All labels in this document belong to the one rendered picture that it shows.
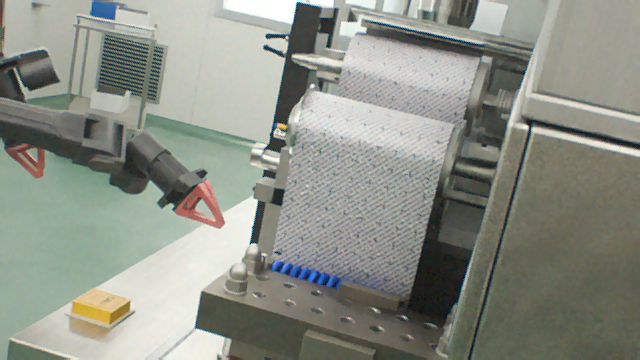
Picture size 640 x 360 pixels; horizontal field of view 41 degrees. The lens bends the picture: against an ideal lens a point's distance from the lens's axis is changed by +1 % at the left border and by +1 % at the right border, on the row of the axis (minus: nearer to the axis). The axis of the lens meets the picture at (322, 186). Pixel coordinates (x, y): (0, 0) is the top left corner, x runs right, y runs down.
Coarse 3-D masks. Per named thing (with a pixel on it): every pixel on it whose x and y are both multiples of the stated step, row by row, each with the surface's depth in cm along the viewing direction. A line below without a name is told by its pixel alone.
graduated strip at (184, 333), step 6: (186, 324) 140; (192, 324) 141; (180, 330) 138; (186, 330) 138; (192, 330) 138; (174, 336) 135; (180, 336) 135; (186, 336) 136; (168, 342) 132; (174, 342) 133; (180, 342) 133; (162, 348) 130; (168, 348) 130; (174, 348) 131; (150, 354) 127; (156, 354) 128; (162, 354) 128
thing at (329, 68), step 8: (320, 56) 160; (328, 56) 160; (336, 56) 160; (344, 56) 160; (320, 64) 160; (328, 64) 160; (336, 64) 159; (320, 72) 161; (328, 72) 160; (336, 72) 160; (320, 80) 162; (328, 80) 162; (336, 80) 161
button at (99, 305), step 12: (96, 288) 141; (84, 300) 136; (96, 300) 136; (108, 300) 137; (120, 300) 138; (72, 312) 135; (84, 312) 134; (96, 312) 134; (108, 312) 133; (120, 312) 137
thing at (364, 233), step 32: (288, 192) 136; (320, 192) 135; (352, 192) 134; (384, 192) 132; (288, 224) 137; (320, 224) 136; (352, 224) 135; (384, 224) 133; (416, 224) 132; (288, 256) 138; (320, 256) 137; (352, 256) 136; (384, 256) 134; (416, 256) 133; (384, 288) 135
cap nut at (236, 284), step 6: (234, 264) 123; (240, 264) 122; (234, 270) 122; (240, 270) 122; (246, 270) 123; (228, 276) 123; (234, 276) 122; (240, 276) 122; (246, 276) 123; (228, 282) 122; (234, 282) 122; (240, 282) 122; (246, 282) 123; (228, 288) 122; (234, 288) 122; (240, 288) 122; (246, 288) 123; (234, 294) 122; (240, 294) 122
